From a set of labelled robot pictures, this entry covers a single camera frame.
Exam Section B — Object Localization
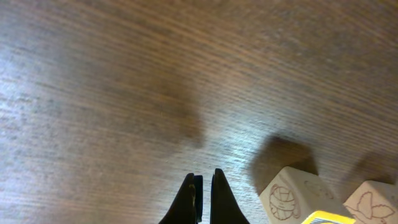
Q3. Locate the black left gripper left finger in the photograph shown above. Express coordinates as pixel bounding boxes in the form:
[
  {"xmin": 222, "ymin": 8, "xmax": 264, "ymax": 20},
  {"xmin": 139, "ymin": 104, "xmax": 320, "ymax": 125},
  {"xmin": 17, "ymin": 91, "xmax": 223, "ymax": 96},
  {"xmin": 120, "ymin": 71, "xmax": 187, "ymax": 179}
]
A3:
[{"xmin": 159, "ymin": 173, "xmax": 203, "ymax": 224}]

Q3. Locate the green V block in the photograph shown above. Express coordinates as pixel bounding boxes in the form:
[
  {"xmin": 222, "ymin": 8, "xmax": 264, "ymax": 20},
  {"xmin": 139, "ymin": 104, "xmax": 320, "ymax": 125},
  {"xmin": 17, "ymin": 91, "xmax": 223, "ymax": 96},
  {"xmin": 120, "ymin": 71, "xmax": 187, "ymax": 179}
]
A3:
[{"xmin": 343, "ymin": 180, "xmax": 397, "ymax": 224}]

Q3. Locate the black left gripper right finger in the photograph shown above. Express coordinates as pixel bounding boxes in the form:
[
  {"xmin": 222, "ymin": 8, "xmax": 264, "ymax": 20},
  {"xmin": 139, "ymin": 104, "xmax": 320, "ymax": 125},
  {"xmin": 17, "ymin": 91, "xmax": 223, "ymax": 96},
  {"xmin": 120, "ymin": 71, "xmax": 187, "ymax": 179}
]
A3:
[{"xmin": 210, "ymin": 168, "xmax": 249, "ymax": 224}]

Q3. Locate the yellow C block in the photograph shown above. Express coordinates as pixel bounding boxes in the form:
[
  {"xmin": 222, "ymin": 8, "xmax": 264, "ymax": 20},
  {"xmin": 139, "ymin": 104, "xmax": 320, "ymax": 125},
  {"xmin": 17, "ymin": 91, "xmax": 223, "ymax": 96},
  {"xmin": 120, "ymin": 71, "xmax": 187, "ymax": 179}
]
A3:
[{"xmin": 259, "ymin": 166, "xmax": 355, "ymax": 224}]

